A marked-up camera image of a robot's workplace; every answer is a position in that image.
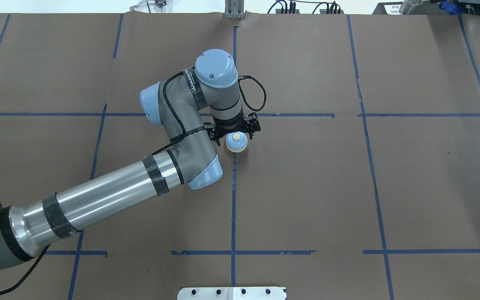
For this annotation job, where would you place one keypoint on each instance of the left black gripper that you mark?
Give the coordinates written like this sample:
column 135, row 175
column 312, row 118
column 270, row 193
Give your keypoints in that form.
column 230, row 123

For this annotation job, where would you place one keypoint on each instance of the blue and cream bell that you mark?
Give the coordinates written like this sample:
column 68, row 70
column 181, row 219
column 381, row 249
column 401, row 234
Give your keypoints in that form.
column 236, row 142

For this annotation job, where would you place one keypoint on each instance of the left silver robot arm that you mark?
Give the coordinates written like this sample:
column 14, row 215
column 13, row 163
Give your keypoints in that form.
column 196, row 107

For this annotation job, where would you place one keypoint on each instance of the brown paper table cover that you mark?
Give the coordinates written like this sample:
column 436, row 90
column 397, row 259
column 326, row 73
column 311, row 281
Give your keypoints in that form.
column 363, row 184

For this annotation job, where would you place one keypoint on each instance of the silver metal cup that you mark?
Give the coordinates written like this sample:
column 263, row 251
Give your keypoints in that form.
column 409, row 7

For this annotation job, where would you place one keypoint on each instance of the aluminium frame post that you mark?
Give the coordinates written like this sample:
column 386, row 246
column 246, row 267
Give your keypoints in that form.
column 234, row 9

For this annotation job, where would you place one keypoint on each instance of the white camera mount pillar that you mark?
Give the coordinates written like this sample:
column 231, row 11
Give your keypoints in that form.
column 233, row 293

